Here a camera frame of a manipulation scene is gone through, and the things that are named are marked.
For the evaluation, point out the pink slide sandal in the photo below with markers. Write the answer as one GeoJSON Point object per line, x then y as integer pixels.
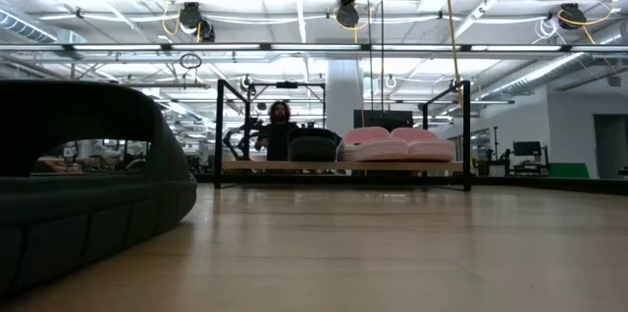
{"type": "Point", "coordinates": [432, 149]}
{"type": "Point", "coordinates": [373, 150]}

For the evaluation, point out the black slide sandal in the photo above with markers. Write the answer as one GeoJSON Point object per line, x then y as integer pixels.
{"type": "Point", "coordinates": [314, 147]}
{"type": "Point", "coordinates": [98, 214]}

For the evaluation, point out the black background robot arm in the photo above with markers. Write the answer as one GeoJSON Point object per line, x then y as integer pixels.
{"type": "Point", "coordinates": [245, 135]}

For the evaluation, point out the black-framed wooden shelf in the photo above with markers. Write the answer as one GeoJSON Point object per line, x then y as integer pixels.
{"type": "Point", "coordinates": [343, 166]}

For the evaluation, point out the white round pillar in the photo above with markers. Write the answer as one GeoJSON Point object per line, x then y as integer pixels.
{"type": "Point", "coordinates": [343, 91]}

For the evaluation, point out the black rectangular panel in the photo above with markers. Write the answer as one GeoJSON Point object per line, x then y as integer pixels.
{"type": "Point", "coordinates": [382, 118]}

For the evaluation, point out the long ceiling light bar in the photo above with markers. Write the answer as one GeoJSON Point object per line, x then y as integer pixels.
{"type": "Point", "coordinates": [221, 47]}

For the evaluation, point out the person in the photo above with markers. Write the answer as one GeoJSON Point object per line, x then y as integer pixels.
{"type": "Point", "coordinates": [279, 140]}

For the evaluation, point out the small desk monitor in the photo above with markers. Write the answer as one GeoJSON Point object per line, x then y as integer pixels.
{"type": "Point", "coordinates": [527, 148]}

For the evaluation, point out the green box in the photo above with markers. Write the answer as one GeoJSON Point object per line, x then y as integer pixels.
{"type": "Point", "coordinates": [569, 171]}

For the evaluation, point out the black background rig frame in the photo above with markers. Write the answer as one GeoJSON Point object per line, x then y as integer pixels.
{"type": "Point", "coordinates": [287, 85]}

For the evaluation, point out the silver ventilation duct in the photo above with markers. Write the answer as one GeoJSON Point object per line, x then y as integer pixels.
{"type": "Point", "coordinates": [24, 27]}
{"type": "Point", "coordinates": [539, 72]}

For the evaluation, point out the black aluminium table frame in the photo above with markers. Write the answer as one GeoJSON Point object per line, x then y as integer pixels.
{"type": "Point", "coordinates": [539, 184]}

